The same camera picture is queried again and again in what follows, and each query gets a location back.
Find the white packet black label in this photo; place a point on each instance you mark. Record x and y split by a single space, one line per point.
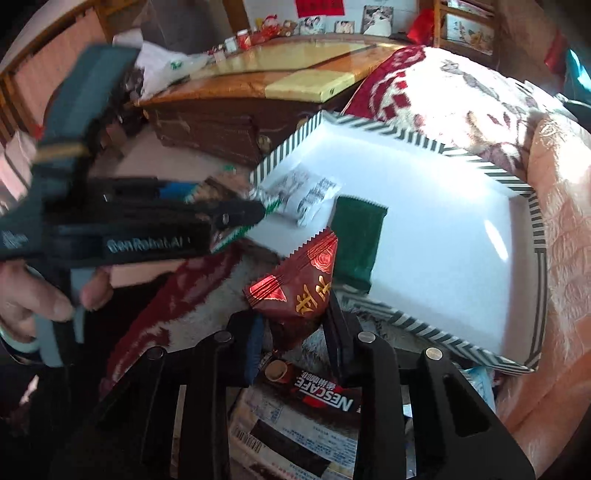
295 429

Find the red white doll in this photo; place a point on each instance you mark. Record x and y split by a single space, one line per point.
268 26

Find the wooden chair with box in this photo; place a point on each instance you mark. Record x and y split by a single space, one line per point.
489 9

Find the dark red coffee sachet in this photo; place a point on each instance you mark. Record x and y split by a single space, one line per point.
318 392

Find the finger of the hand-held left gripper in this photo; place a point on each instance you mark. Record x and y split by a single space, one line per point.
180 190
235 216

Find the pink quilt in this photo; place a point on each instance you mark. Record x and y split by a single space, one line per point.
563 277

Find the red gift bag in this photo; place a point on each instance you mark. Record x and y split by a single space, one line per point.
556 48

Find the large framed photo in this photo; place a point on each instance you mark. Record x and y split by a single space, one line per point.
378 19

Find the brown teddy bear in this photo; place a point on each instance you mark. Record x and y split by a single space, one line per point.
287 27

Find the printed picture box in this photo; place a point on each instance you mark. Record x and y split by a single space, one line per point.
468 31

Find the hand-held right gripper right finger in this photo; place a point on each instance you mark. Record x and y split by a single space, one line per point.
336 341

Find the white plastic bag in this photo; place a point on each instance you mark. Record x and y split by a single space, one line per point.
161 69

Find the red white floral blanket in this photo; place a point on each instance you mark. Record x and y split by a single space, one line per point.
443 92

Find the wooden framed panel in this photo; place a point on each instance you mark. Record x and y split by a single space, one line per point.
46 50

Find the white printed snack packet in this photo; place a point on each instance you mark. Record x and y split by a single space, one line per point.
304 194

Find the white box with striped rim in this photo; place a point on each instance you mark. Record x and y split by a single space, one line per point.
438 230

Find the red wall poster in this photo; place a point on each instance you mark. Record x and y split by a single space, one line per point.
318 7

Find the red gold snack packet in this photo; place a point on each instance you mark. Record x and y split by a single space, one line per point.
295 295

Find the person's left hand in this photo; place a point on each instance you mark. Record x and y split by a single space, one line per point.
27 295

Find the dark green snack packet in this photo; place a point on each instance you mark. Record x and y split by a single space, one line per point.
358 240

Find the wooden cabinet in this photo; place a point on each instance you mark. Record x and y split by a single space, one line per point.
207 124

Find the blue white packet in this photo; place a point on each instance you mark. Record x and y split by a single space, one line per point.
480 387

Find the red cloth bag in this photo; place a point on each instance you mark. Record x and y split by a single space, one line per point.
422 24

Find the small framed photo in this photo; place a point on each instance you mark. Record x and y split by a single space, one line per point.
344 26
312 25

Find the teal bag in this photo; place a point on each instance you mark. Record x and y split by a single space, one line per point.
578 71

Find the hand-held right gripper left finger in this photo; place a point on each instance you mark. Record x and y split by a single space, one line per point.
253 353

